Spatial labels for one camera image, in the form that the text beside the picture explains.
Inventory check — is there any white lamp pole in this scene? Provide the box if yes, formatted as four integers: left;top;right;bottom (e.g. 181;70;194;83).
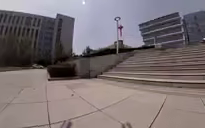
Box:
114;16;122;55

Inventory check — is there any red flag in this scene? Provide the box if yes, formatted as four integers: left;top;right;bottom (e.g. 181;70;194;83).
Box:
118;23;124;38

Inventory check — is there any dark planter box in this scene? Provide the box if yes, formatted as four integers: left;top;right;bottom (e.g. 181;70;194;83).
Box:
46;63;77;81

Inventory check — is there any white car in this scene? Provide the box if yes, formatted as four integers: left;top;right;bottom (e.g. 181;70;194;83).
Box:
31;63;45;70

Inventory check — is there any robot's own part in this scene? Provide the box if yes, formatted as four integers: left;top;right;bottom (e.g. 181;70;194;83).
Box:
60;120;74;128
121;121;134;128

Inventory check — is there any wide stone staircase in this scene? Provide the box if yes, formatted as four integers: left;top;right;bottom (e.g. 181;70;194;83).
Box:
97;43;205;90

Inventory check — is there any dark striped building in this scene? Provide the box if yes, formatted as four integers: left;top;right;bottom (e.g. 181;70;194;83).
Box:
138;2;205;48

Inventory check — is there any grey paved plaza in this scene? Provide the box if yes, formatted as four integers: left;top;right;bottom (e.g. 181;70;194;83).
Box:
0;68;205;128

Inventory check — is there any large grey building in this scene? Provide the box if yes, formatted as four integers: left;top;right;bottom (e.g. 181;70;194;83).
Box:
0;9;76;67

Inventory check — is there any row of trees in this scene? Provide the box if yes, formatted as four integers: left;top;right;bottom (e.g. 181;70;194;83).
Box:
0;34;74;68

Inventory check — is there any low concrete wall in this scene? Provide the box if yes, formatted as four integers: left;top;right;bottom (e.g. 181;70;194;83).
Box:
67;50;136;79

